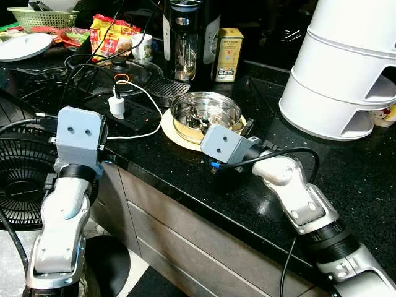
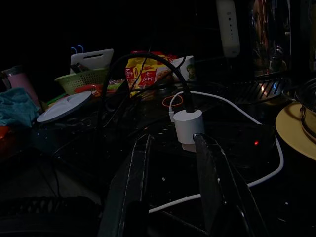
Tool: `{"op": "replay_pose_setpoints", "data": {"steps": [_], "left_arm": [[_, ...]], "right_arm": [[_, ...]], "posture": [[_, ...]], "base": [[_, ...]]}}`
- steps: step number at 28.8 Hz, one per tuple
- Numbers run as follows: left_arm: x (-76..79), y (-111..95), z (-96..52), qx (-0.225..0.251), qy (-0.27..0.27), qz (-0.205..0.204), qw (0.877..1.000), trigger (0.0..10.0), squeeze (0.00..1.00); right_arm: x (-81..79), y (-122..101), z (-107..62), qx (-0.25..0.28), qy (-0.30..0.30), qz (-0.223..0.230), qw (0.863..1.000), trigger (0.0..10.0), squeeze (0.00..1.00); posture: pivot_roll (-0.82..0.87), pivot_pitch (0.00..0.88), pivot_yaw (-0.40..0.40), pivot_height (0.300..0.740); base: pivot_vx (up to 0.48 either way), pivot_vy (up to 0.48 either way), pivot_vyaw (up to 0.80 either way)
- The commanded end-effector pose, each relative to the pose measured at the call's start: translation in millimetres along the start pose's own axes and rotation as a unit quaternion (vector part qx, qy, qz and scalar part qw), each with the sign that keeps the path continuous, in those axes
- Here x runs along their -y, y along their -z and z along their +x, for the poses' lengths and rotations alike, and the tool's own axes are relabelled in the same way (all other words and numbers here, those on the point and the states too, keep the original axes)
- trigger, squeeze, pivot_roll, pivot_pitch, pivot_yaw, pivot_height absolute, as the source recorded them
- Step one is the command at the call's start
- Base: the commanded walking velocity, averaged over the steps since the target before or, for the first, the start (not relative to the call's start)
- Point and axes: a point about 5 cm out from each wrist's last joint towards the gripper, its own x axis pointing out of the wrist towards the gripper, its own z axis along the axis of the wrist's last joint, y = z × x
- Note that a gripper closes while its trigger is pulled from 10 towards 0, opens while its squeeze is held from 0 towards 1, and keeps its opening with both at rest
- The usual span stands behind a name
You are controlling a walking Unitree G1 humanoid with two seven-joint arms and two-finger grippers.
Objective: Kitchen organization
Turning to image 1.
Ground yellow tin box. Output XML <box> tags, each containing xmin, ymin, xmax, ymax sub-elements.
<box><xmin>215</xmin><ymin>28</ymin><xmax>244</xmax><ymax>83</ymax></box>

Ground black power strip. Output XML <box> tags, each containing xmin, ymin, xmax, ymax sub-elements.
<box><xmin>93</xmin><ymin>98</ymin><xmax>163</xmax><ymax>132</ymax></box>

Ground white charger plug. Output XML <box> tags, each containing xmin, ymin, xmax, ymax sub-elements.
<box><xmin>108</xmin><ymin>94</ymin><xmax>126</xmax><ymax>118</ymax></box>

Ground white printed cup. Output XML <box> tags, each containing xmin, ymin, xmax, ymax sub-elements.
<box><xmin>371</xmin><ymin>105</ymin><xmax>396</xmax><ymax>127</ymax></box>

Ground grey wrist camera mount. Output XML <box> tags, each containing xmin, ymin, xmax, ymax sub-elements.
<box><xmin>199</xmin><ymin>124</ymin><xmax>262</xmax><ymax>166</ymax></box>
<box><xmin>54</xmin><ymin>106</ymin><xmax>107</xmax><ymax>175</ymax></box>

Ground white charger cable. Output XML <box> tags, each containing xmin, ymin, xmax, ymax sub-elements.
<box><xmin>105</xmin><ymin>77</ymin><xmax>165</xmax><ymax>140</ymax></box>

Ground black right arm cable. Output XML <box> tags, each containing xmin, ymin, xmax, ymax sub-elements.
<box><xmin>210</xmin><ymin>147</ymin><xmax>321</xmax><ymax>297</ymax></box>

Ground white mug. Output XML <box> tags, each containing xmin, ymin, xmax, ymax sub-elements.
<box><xmin>130</xmin><ymin>34</ymin><xmax>154</xmax><ymax>62</ymax></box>

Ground brown cabinet drawers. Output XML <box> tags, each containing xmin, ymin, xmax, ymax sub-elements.
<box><xmin>93</xmin><ymin>160</ymin><xmax>332</xmax><ymax>297</ymax></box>

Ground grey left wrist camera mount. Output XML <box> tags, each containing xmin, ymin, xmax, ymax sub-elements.
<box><xmin>54</xmin><ymin>106</ymin><xmax>107</xmax><ymax>175</ymax></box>

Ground steel bowl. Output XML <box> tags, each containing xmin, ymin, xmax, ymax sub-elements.
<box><xmin>170</xmin><ymin>92</ymin><xmax>243</xmax><ymax>144</ymax></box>

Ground white stacked plastic container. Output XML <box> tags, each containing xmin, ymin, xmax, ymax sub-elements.
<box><xmin>278</xmin><ymin>0</ymin><xmax>396</xmax><ymax>142</ymax></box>

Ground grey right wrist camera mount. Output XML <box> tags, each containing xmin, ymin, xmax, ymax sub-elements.
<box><xmin>199</xmin><ymin>124</ymin><xmax>262</xmax><ymax>166</ymax></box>

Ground red yellow snack bag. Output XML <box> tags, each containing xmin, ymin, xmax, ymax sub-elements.
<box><xmin>90</xmin><ymin>14</ymin><xmax>142</xmax><ymax>62</ymax></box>

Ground green plastic basket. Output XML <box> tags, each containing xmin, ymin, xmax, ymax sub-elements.
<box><xmin>7</xmin><ymin>6</ymin><xmax>80</xmax><ymax>33</ymax></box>

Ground glass pot lid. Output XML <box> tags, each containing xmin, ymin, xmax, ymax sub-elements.
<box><xmin>68</xmin><ymin>56</ymin><xmax>165</xmax><ymax>97</ymax></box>

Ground red plate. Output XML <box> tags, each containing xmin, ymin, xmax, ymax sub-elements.
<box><xmin>31</xmin><ymin>26</ymin><xmax>93</xmax><ymax>48</ymax></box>

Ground cream round plate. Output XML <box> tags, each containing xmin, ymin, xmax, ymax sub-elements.
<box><xmin>161</xmin><ymin>108</ymin><xmax>248</xmax><ymax>152</ymax></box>

